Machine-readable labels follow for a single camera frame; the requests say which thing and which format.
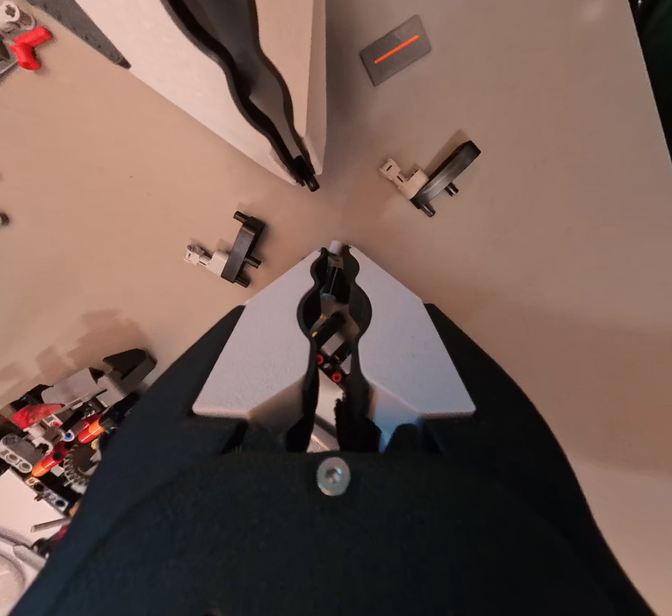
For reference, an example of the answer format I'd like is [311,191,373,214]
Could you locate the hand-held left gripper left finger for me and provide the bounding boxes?
[192,252,320,451]

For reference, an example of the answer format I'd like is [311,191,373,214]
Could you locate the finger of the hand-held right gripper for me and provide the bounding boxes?
[226,0,327,177]
[29,0,321,192]

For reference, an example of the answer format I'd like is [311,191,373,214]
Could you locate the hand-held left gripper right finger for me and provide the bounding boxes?
[335,246,477,452]

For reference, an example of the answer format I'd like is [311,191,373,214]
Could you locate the black lego assembly red pins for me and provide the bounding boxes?
[310,306,355,386]

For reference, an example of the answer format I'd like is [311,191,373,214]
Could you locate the black lego beam assembly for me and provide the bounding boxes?
[379,140,482,219]
[184,212,266,288]

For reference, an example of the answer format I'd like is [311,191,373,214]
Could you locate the dark grey lego axle assembly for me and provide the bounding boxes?
[315,242,351,312]

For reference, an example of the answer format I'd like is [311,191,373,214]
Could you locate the light grey lego rod assembly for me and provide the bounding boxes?
[0,0,55,82]

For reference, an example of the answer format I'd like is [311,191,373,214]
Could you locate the dark lego tile red stripe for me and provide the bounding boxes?
[359,14,433,87]

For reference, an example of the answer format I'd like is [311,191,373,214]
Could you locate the large lego vehicle model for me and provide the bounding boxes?
[0,348,157,554]

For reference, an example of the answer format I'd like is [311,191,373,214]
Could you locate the white rounded board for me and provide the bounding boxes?
[0,469,69,609]

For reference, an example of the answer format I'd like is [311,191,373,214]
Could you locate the person's green shirt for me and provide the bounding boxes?
[614,0,672,160]

